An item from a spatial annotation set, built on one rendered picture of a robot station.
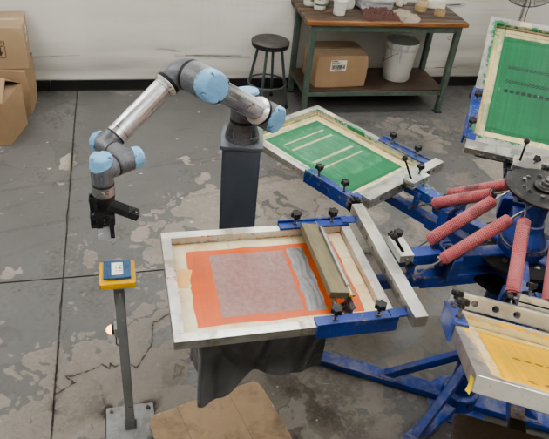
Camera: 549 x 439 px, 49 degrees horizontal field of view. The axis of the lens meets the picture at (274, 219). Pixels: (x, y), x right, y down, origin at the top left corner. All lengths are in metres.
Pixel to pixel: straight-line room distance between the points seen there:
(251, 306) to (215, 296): 0.14
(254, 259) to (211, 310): 0.33
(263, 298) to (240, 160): 0.71
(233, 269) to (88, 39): 3.81
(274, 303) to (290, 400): 1.02
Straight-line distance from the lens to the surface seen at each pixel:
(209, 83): 2.15
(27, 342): 3.48
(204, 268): 2.34
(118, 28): 5.77
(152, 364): 3.27
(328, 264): 2.26
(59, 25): 5.79
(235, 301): 2.21
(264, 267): 2.36
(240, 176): 2.71
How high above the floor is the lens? 2.49
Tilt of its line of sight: 36 degrees down
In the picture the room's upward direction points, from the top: 6 degrees clockwise
